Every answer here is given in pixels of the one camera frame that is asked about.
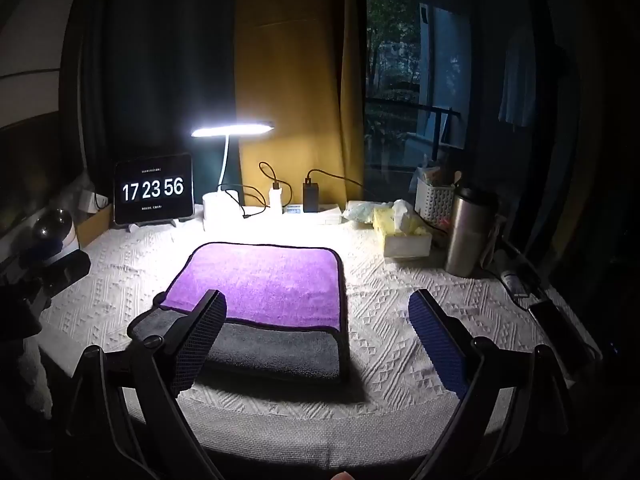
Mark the black plug charger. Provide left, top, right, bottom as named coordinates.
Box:
left=302, top=177, right=321, bottom=214

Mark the purple and grey towel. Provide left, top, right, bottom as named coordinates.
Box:
left=126, top=241, right=352, bottom=387

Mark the white tablet stand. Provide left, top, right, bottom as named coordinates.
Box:
left=126, top=217, right=179, bottom=234

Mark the black balcony railing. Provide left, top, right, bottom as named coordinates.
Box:
left=365, top=97, right=463, bottom=162

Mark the black smartphone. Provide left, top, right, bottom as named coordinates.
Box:
left=528, top=299, right=598, bottom=367

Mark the yellow tissue box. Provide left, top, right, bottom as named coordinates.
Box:
left=372, top=199, right=434, bottom=261

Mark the crumpled clear plastic bag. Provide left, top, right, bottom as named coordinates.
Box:
left=342, top=200, right=396, bottom=224

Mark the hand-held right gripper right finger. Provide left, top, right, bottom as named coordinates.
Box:
left=407, top=288, right=577, bottom=480

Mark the dark green curtain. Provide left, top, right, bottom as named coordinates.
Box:
left=79, top=0, right=242, bottom=207

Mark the white power strip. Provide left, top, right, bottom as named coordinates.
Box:
left=281, top=202, right=344, bottom=226

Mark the tablet showing clock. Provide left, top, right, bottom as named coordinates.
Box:
left=112, top=153, right=195, bottom=226

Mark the white textured tablecloth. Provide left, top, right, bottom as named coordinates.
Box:
left=39, top=204, right=576, bottom=468

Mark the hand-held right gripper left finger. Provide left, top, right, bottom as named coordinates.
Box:
left=65, top=289, right=228, bottom=480

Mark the yellow curtain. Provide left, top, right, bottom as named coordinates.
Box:
left=234, top=0, right=369, bottom=209

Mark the brown cardboard box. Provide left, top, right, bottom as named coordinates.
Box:
left=74, top=204, right=115, bottom=249

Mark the black charging cable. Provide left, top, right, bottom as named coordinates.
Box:
left=216, top=161, right=282, bottom=220
left=306, top=169, right=366, bottom=192

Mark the white slotted plastic basket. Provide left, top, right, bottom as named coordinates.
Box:
left=414, top=166, right=457, bottom=227

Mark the hanging pale garment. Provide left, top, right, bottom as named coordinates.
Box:
left=496, top=24, right=540, bottom=129

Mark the white desk lamp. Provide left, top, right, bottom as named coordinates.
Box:
left=190, top=120, right=275, bottom=232

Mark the stainless steel tumbler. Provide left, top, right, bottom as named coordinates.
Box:
left=444, top=187, right=497, bottom=279

